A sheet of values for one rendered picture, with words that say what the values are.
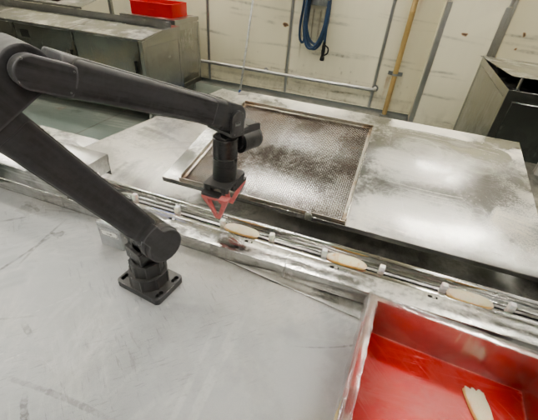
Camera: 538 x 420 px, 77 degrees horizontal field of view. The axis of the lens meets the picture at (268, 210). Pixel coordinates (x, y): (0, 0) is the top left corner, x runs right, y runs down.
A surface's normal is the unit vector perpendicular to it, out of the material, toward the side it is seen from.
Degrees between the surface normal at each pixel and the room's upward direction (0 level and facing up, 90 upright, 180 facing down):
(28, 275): 0
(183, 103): 87
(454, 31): 90
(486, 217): 10
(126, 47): 90
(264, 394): 0
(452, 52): 90
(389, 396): 0
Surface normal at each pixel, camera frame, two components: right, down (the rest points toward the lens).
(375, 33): -0.34, 0.54
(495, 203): 0.01, -0.70
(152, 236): 0.76, 0.43
